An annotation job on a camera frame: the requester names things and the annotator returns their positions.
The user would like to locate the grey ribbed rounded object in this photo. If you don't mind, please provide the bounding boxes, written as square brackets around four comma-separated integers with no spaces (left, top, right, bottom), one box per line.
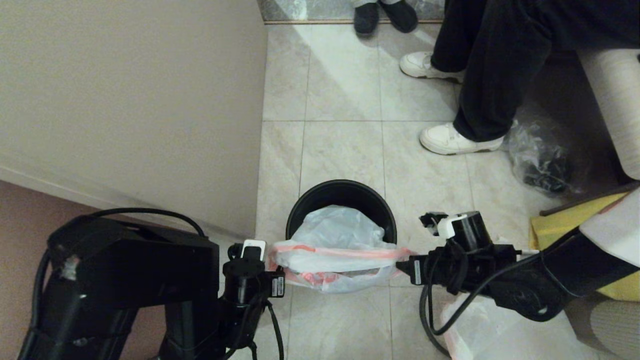
[565,295,640,360]

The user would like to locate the white sneaker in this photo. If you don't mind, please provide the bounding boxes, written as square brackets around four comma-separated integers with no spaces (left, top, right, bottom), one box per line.
[399,51,467,84]
[419,122,505,156]

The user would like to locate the black round trash bin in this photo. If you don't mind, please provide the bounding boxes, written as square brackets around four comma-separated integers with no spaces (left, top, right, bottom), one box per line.
[285,179,398,247]

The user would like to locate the white ribbed cylinder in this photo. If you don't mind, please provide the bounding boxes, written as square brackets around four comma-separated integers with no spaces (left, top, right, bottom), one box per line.
[577,47,640,181]

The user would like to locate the white bag with red drawstring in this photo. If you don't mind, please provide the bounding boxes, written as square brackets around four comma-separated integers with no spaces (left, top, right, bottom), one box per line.
[267,205,417,295]

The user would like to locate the person's leg in black trousers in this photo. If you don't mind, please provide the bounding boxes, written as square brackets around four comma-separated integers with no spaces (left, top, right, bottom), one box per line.
[452,0,640,143]
[430,0,501,73]

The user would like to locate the clear plastic bag dark contents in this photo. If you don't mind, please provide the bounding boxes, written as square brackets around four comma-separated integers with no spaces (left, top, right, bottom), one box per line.
[507,120,586,196]

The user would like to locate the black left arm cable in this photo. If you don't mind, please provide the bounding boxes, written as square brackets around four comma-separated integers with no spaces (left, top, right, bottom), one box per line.
[89,207,207,239]

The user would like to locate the black braided cable sleeve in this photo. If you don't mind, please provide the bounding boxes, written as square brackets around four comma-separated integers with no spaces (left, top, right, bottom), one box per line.
[265,299,286,360]

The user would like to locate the dark slip-on shoe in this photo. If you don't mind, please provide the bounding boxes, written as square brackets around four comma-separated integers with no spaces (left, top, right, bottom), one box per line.
[353,2,380,36]
[380,0,419,34]

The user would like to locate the translucent red-print trash bag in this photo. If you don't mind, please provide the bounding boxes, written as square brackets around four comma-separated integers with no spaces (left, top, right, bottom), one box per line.
[440,295,601,360]

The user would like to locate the yellow bag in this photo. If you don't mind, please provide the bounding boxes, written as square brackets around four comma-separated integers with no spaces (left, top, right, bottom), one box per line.
[529,192,640,302]

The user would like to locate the black retaining ring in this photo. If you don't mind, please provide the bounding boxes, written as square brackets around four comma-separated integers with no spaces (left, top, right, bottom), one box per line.
[419,285,452,357]

